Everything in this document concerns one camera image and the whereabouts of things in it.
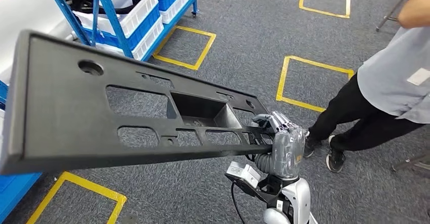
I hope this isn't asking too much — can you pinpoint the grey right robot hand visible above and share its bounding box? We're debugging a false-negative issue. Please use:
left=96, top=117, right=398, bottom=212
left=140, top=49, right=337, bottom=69
left=251, top=110, right=306, bottom=180

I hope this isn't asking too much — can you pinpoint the long black plastic panel part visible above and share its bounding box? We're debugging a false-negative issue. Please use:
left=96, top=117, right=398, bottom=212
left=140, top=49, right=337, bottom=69
left=0, top=29, right=274, bottom=176

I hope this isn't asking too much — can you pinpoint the black part in bin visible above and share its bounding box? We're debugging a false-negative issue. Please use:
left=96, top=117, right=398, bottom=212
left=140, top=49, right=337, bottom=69
left=65, top=0, right=142, bottom=15

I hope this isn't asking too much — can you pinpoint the blue metal shelf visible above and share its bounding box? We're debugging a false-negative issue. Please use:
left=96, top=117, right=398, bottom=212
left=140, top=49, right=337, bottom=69
left=0, top=80, right=43, bottom=223

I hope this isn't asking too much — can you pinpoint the yellow floor tape square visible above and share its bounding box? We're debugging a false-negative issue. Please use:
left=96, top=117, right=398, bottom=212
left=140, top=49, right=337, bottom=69
left=276, top=55, right=355, bottom=113
left=153, top=25, right=217, bottom=71
left=26, top=171, right=128, bottom=224
left=299, top=0, right=352, bottom=19

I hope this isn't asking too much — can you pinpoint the person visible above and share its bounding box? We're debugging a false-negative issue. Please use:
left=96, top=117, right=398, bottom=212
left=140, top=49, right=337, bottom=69
left=304, top=0, right=430, bottom=174

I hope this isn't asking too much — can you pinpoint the metal chair leg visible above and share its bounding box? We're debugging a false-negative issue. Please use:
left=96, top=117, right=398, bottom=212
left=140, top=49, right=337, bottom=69
left=375, top=0, right=406, bottom=32

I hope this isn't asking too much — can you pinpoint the white plastic bin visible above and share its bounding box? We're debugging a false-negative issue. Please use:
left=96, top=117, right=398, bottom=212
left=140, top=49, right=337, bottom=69
left=72, top=0, right=159, bottom=39
left=159, top=0, right=191, bottom=24
left=95, top=16, right=165, bottom=61

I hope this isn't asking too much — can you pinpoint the blue wheeled metal rack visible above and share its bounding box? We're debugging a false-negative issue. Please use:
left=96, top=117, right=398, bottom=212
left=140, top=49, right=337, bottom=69
left=42, top=0, right=210, bottom=62

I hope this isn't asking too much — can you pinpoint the black right camera bracket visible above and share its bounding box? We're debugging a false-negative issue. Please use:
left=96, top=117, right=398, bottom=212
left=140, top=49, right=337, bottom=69
left=225, top=173, right=286, bottom=210

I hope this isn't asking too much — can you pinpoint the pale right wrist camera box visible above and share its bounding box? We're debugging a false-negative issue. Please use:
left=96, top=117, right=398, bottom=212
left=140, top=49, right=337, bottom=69
left=225, top=161, right=262, bottom=189

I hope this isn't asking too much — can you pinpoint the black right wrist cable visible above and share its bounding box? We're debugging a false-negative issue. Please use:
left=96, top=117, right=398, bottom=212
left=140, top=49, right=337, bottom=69
left=230, top=181, right=246, bottom=224

